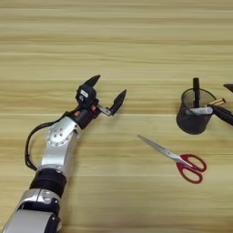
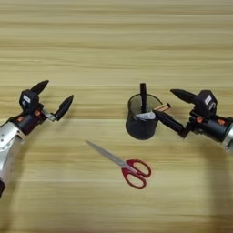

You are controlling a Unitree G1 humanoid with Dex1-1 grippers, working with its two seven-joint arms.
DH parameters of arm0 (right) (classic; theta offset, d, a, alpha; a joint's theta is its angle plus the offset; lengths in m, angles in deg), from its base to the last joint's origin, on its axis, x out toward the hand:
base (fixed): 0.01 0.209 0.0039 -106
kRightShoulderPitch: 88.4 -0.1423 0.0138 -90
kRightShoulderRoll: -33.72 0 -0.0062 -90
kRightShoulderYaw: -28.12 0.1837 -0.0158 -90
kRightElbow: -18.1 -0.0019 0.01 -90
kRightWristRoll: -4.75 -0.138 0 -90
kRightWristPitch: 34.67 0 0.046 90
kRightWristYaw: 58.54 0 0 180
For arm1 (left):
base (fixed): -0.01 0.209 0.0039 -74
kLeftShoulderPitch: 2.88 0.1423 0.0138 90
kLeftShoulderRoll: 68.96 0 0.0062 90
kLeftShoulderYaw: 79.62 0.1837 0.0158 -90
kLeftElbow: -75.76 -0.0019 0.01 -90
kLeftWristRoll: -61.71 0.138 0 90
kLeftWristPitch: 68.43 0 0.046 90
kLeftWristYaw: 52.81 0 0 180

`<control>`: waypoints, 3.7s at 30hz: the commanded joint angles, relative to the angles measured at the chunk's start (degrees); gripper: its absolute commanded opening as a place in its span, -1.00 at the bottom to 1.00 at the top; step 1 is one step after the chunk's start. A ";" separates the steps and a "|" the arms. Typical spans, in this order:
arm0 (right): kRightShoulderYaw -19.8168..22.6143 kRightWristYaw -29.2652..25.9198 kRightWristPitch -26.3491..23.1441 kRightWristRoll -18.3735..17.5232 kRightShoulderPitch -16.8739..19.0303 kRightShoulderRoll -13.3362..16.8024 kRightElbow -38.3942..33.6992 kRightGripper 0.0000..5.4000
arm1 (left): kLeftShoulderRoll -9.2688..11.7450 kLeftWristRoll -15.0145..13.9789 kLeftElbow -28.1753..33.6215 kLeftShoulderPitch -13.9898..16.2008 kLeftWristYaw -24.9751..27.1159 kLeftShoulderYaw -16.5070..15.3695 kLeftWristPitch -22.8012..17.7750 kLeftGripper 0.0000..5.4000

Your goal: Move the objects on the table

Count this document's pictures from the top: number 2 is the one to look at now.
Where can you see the gripper small black box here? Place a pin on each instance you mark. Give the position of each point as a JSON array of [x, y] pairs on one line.
[[206, 103], [29, 101]]

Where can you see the black mesh pen cup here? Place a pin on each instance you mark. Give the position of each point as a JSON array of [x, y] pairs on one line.
[[141, 130]]

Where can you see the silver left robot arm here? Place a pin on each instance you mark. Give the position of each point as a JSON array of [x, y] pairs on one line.
[[7, 142]]

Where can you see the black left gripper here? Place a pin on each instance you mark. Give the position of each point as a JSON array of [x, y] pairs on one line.
[[27, 123]]

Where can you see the left gripper small black box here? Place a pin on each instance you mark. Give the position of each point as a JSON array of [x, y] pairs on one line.
[[29, 101]]

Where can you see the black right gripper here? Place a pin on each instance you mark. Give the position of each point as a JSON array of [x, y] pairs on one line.
[[212, 126]]

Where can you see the right gripper small black box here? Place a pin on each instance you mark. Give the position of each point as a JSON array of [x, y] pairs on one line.
[[206, 103]]

